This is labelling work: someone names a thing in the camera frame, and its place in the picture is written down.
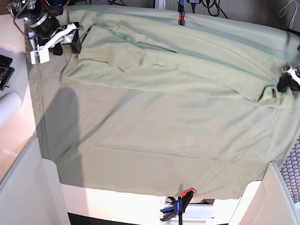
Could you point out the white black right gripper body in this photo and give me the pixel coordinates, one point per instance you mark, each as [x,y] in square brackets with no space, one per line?
[45,27]

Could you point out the light green T-shirt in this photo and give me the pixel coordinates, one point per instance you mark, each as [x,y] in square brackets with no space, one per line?
[131,52]

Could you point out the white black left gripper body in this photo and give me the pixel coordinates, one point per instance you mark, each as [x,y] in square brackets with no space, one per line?
[294,77]

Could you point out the black tablet device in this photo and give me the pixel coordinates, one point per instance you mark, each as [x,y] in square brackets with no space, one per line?
[6,71]

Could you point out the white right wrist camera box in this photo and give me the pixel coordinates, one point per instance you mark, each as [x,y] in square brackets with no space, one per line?
[40,56]

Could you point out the red clamp back edge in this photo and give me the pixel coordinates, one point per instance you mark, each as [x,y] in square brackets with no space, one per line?
[181,10]

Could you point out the white paper roll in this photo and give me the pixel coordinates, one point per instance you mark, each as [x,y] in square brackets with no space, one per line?
[9,105]

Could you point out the blue orange clamp front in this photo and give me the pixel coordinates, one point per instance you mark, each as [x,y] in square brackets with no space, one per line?
[178,206]

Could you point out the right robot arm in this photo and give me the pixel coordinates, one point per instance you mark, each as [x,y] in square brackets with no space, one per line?
[21,9]

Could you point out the green table cloth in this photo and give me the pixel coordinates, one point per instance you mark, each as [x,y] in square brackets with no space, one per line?
[158,143]

